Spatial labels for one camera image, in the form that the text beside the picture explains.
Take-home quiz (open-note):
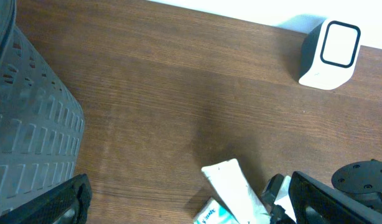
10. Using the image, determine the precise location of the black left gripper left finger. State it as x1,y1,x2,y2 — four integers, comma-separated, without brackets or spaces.
0,174,92,224

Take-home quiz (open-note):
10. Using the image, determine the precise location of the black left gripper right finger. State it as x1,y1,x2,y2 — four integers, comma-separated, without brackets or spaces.
289,171,382,224

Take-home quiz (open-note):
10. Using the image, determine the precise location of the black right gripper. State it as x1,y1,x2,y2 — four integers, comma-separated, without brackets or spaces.
261,174,296,224

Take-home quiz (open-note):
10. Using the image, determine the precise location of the white cream tube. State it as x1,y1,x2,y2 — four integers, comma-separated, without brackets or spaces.
201,159,270,224

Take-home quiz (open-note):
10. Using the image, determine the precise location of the teal tissue packet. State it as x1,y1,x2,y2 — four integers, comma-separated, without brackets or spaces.
193,198,238,224

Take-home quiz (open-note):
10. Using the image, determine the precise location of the white barcode scanner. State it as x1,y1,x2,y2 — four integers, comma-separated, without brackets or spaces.
299,19,361,90

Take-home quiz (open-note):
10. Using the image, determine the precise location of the grey plastic mesh basket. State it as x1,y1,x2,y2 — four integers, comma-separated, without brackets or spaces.
0,0,85,216

